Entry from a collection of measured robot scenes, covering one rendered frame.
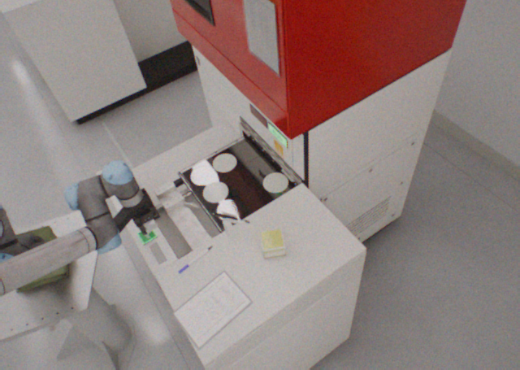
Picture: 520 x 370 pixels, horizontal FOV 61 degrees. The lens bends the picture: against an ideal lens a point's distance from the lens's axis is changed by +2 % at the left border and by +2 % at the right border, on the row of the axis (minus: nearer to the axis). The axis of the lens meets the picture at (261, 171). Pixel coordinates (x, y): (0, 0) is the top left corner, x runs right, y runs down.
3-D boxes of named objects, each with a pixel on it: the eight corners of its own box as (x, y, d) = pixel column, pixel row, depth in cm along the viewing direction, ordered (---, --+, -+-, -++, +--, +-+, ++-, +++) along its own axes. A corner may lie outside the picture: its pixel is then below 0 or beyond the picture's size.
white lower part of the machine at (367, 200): (313, 143, 302) (314, 43, 239) (400, 223, 257) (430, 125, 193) (227, 193, 282) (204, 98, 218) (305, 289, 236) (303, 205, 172)
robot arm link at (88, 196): (75, 224, 123) (113, 210, 125) (59, 187, 122) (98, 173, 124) (80, 220, 131) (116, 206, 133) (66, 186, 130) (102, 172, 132)
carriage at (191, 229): (174, 187, 180) (172, 183, 177) (218, 250, 159) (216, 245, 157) (156, 197, 177) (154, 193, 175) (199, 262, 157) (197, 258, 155)
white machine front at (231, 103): (209, 96, 218) (192, 25, 187) (309, 201, 173) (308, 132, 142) (204, 98, 217) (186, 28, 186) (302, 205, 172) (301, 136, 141)
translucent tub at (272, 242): (282, 237, 147) (281, 227, 142) (286, 257, 142) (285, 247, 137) (261, 241, 147) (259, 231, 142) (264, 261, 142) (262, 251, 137)
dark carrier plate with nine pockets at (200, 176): (250, 136, 188) (250, 135, 188) (298, 185, 169) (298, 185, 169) (181, 173, 178) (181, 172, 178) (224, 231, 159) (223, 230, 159)
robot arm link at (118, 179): (96, 164, 126) (124, 154, 128) (110, 186, 135) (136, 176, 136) (101, 183, 121) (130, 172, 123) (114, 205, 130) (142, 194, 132)
